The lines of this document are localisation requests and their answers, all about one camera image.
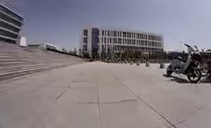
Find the row of trees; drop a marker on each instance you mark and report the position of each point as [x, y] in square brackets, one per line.
[133, 55]

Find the white building with blue panels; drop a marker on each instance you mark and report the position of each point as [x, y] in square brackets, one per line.
[126, 40]

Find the grey concrete slab pavement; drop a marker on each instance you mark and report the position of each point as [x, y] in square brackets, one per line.
[109, 100]

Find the row of bollards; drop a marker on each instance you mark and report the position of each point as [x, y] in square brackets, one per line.
[147, 63]

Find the low white building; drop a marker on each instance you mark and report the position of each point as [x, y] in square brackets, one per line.
[43, 46]

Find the pale motor scooter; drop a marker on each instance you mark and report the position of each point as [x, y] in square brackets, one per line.
[184, 65]

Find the grey stone steps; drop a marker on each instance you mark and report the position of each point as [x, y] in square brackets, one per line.
[19, 63]

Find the dark glass building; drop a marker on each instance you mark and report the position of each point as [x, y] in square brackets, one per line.
[6, 20]

